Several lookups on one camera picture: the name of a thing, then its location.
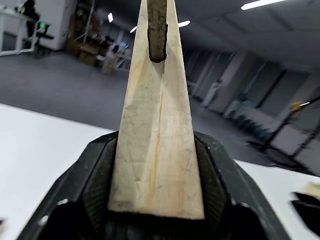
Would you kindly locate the black office chair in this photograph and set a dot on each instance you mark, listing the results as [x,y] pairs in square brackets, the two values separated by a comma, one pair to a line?
[43,35]

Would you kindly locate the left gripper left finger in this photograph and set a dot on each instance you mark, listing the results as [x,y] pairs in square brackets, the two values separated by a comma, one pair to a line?
[82,180]

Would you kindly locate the wooden bar with slot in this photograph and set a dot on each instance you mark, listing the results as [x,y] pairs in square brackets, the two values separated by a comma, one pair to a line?
[155,150]

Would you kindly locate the cardboard box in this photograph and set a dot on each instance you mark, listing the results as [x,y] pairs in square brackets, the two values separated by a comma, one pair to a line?
[88,54]

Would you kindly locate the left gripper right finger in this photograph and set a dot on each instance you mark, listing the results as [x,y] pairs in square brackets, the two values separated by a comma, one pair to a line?
[225,180]

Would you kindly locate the person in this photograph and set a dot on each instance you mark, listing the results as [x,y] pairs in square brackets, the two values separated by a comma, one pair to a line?
[30,15]

